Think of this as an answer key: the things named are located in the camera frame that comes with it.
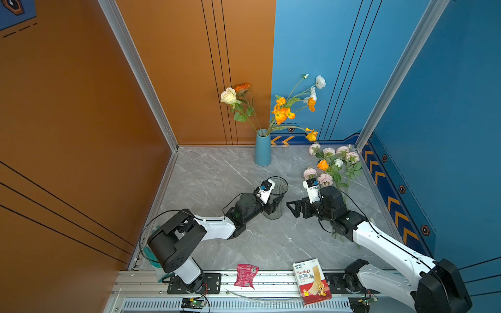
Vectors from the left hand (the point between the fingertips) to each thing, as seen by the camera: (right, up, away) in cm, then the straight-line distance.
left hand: (278, 189), depth 82 cm
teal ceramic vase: (-6, +15, +25) cm, 30 cm away
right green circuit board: (+31, -38, -12) cm, 51 cm away
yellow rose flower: (+27, +10, +25) cm, 38 cm away
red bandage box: (+11, -33, -12) cm, 37 cm away
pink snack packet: (-14, -32, -8) cm, 35 cm away
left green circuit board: (-32, -40, -11) cm, 53 cm away
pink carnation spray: (+26, +3, +18) cm, 32 cm away
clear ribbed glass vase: (-1, 0, -9) cm, 9 cm away
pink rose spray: (+42, +17, +30) cm, 55 cm away
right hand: (+6, -5, -1) cm, 8 cm away
